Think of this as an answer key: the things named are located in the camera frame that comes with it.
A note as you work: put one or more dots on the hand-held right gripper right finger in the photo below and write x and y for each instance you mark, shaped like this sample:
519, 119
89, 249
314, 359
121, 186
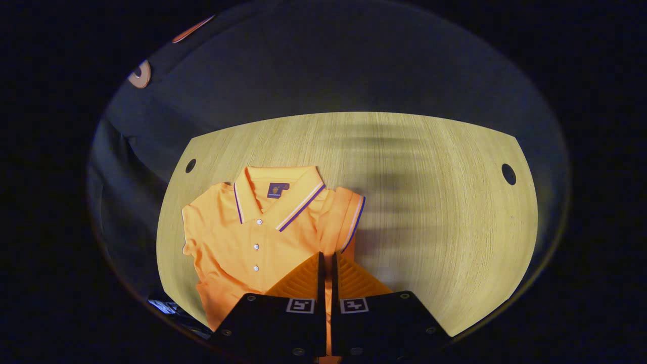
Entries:
334, 283

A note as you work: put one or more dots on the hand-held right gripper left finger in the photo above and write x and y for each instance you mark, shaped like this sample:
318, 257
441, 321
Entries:
321, 283

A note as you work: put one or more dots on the orange polo T-shirt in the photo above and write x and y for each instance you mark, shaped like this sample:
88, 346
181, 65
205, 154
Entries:
227, 242

